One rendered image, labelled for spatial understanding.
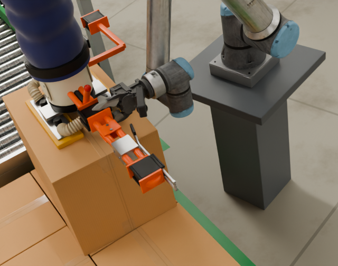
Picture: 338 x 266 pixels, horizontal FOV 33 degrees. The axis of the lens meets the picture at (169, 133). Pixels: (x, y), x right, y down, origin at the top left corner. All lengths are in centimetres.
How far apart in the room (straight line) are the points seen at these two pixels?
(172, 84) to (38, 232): 83
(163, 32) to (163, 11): 8
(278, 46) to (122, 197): 80
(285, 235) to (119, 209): 98
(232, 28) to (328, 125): 119
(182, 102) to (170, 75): 13
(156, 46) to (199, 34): 220
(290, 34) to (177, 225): 83
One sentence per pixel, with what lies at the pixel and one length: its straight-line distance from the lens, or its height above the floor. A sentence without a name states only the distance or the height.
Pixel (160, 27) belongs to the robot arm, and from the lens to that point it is 201.
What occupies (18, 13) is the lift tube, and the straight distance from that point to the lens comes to 187.
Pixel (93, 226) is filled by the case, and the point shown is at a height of 67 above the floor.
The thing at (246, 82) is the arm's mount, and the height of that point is 77.
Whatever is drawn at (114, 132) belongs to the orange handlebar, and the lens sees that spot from 182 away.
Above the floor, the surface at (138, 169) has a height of 110.
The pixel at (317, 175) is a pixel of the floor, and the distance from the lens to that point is 305.
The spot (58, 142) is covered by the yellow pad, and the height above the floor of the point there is 96.
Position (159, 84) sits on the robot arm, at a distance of 192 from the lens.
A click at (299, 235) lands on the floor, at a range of 280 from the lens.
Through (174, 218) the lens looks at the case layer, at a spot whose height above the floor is 54.
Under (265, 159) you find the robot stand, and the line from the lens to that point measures 270.
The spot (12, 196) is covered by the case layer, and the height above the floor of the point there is 54.
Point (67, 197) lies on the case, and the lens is 198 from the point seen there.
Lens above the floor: 221
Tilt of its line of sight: 41 degrees down
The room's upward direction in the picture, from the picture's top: 13 degrees counter-clockwise
